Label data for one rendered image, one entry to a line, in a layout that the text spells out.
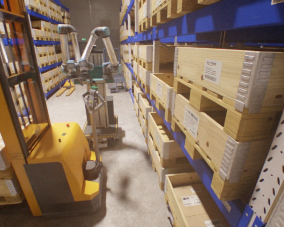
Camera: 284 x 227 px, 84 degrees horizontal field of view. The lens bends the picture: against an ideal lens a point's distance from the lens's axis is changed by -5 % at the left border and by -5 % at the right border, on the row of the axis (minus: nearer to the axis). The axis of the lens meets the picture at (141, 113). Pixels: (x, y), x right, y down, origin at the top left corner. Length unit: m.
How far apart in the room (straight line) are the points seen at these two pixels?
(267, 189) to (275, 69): 0.43
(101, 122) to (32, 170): 1.82
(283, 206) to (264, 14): 0.62
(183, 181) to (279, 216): 1.38
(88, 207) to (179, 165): 1.15
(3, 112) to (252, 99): 1.77
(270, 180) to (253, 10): 0.63
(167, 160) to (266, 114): 1.29
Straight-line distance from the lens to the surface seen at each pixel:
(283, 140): 0.69
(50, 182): 2.03
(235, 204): 0.98
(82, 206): 2.24
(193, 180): 2.01
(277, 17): 0.73
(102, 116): 3.37
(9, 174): 2.12
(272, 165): 0.74
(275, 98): 0.77
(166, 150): 1.77
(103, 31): 2.53
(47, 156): 1.84
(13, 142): 1.92
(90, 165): 2.30
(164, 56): 2.51
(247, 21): 0.82
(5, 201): 2.44
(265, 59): 0.68
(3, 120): 1.84
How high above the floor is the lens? 1.87
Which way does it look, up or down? 23 degrees down
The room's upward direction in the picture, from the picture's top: straight up
